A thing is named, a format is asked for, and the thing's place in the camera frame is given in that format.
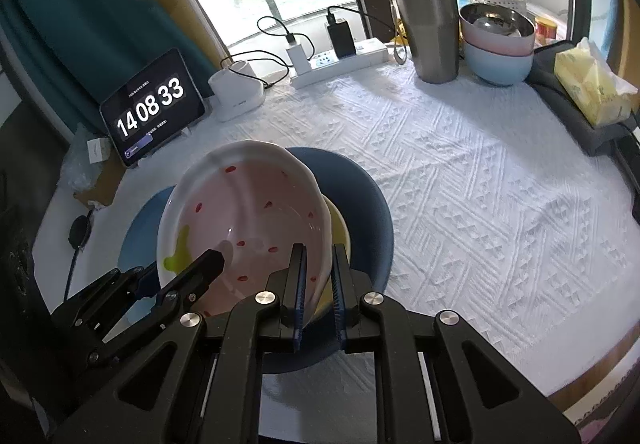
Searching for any white textured tablecloth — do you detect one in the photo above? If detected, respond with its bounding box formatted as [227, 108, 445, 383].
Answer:
[37, 52, 640, 444]

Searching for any steel tumbler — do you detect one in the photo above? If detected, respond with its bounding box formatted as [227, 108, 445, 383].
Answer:
[390, 0, 460, 84]

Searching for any cardboard box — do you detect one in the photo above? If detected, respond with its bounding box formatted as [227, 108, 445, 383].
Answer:
[72, 159, 126, 210]

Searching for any white power strip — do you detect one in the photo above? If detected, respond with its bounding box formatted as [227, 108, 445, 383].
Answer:
[290, 37, 388, 90]

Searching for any small white box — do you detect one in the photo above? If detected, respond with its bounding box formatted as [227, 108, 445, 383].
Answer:
[86, 137, 112, 165]

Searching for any plain pink bowl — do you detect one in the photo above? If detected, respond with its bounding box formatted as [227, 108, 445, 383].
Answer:
[460, 22, 536, 58]

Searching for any steel bowl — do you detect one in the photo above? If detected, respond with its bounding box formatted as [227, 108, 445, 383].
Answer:
[460, 3, 536, 41]

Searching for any tablet with clock display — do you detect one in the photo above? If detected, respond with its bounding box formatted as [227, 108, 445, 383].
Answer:
[99, 48, 207, 168]

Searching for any large blue bowl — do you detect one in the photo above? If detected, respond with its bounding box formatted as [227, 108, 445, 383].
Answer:
[257, 147, 396, 375]

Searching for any dark grey bag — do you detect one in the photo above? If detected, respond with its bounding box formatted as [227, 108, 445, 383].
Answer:
[525, 40, 640, 157]

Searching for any pink strawberry print bowl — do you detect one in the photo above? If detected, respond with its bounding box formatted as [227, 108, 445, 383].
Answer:
[156, 140, 333, 322]

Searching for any light blue bowl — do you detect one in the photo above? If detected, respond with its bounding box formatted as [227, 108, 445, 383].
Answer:
[465, 44, 535, 86]

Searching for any blue plate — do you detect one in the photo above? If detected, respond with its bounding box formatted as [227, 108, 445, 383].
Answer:
[119, 187, 176, 325]

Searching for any white charger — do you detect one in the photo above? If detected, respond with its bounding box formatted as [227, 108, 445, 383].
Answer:
[286, 42, 312, 75]

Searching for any teal curtain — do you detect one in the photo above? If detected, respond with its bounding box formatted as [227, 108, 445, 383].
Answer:
[0, 0, 226, 135]

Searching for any clear plastic bag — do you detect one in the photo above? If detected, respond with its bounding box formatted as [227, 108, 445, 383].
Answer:
[60, 124, 108, 195]

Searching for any white desk lamp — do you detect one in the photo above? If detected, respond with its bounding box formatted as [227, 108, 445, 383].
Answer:
[126, 0, 266, 122]

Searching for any black charger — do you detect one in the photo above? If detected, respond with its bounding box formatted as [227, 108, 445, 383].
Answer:
[325, 9, 357, 59]

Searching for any pale yellow bowl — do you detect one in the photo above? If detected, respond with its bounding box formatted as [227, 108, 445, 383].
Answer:
[312, 194, 352, 320]

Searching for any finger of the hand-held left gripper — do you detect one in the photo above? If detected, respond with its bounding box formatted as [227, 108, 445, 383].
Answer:
[127, 264, 161, 302]
[157, 250, 225, 312]

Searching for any yellow tissue pack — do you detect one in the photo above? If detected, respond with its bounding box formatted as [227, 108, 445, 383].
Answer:
[554, 38, 640, 127]

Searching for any red can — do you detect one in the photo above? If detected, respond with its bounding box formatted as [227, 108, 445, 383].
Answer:
[535, 17, 558, 48]

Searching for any black pouch cable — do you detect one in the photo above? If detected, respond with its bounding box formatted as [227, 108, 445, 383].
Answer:
[62, 244, 82, 300]

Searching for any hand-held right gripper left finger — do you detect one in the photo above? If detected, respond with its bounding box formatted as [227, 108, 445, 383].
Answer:
[52, 244, 307, 444]

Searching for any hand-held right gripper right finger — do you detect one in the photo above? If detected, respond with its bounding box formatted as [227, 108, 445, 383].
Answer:
[331, 244, 581, 444]

